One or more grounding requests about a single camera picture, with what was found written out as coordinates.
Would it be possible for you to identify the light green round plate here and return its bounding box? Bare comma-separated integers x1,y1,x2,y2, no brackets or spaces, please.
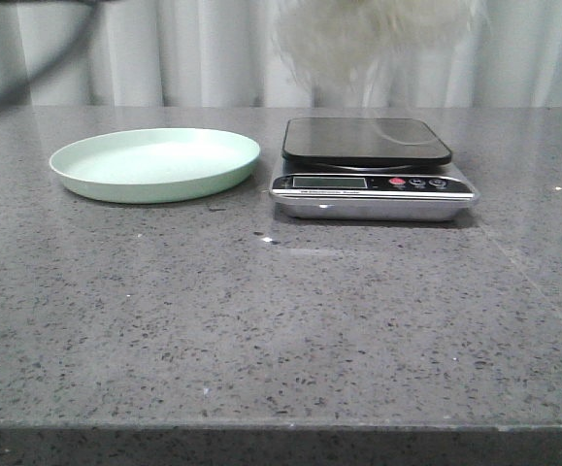
50,128,260,204

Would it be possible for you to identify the white pleated curtain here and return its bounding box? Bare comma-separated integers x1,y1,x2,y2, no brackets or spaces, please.
0,1,562,108

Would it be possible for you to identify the white vermicelli noodle bundle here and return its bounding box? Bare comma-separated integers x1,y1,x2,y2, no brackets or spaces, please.
275,1,485,107

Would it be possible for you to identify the black silver kitchen scale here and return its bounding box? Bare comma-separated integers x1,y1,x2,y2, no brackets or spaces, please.
269,117,479,221

